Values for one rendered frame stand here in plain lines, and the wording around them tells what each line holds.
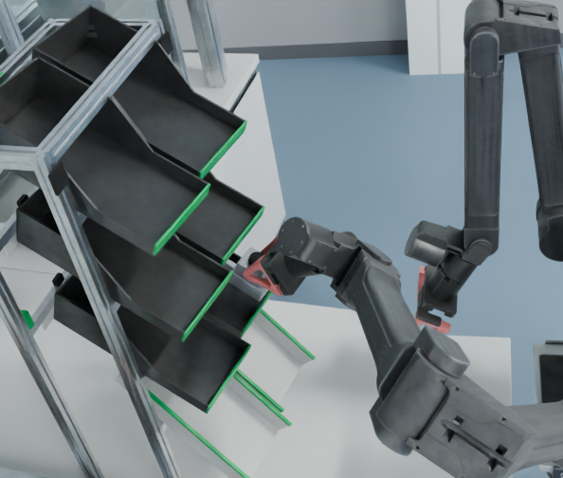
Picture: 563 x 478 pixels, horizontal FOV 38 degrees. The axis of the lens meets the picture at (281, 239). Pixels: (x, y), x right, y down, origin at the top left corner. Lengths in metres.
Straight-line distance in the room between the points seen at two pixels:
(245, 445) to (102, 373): 0.51
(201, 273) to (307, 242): 0.18
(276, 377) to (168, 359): 0.29
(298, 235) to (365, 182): 2.47
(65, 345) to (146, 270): 0.76
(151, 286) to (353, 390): 0.62
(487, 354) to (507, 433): 0.95
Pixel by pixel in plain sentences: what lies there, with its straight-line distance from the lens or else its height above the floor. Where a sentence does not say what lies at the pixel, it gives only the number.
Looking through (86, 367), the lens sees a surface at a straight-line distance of 1.87.
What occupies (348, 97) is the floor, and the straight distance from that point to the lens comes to 4.19.
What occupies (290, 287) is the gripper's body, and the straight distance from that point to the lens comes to 1.25.
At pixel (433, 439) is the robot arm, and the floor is 1.52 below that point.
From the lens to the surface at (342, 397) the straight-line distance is 1.67.
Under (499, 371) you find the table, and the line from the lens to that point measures 1.70.
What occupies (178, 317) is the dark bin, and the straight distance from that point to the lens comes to 1.17.
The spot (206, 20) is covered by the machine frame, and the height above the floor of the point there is 1.09.
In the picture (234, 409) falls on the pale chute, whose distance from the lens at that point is 1.44.
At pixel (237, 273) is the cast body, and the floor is 1.28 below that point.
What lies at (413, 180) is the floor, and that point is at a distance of 3.58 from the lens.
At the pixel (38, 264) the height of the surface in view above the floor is 0.86.
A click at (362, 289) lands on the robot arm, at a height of 1.43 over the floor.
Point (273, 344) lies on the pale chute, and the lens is 1.54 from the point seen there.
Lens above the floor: 2.16
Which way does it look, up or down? 40 degrees down
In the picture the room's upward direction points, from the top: 11 degrees counter-clockwise
